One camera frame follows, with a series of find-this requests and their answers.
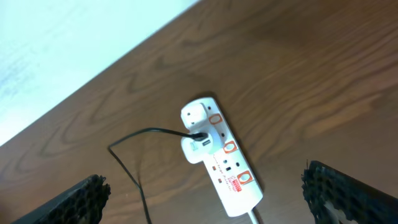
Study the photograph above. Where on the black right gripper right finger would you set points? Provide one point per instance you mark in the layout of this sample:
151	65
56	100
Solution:
334	197

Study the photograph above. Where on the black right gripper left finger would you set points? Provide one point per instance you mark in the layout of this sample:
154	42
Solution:
82	203

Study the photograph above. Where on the white USB charger adapter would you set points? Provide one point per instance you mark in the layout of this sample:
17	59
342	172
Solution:
198	151

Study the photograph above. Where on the white plug adapter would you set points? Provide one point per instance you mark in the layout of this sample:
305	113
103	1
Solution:
193	114

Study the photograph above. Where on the white power strip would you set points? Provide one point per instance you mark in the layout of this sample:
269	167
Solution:
229	171

